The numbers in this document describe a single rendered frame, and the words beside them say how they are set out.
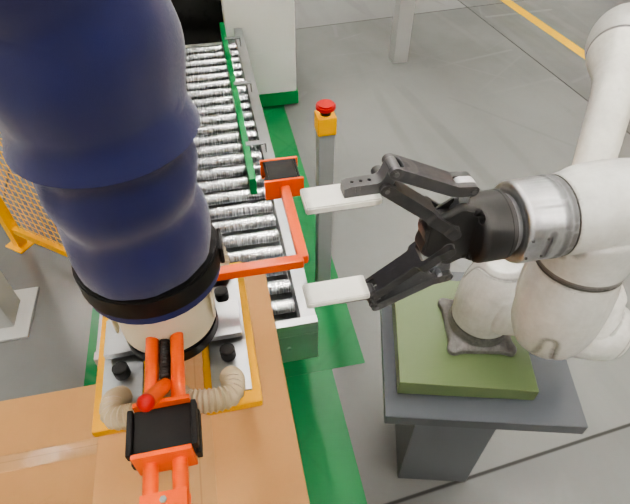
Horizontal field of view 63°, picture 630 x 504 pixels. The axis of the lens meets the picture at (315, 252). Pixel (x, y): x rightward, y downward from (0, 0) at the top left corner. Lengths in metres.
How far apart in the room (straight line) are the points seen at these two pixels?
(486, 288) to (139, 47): 0.95
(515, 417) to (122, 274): 1.04
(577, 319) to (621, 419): 1.84
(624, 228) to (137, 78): 0.51
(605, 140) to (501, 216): 0.36
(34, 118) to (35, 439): 1.26
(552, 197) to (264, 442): 0.77
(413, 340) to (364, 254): 1.34
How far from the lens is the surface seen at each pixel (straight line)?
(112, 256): 0.73
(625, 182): 0.60
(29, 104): 0.58
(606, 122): 0.88
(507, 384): 1.42
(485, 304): 1.29
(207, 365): 0.98
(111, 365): 1.03
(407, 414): 1.37
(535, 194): 0.55
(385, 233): 2.83
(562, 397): 1.51
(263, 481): 1.08
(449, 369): 1.39
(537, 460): 2.27
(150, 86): 0.59
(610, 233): 0.59
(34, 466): 1.70
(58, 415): 1.75
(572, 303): 0.66
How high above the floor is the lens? 1.96
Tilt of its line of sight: 46 degrees down
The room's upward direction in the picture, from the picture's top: straight up
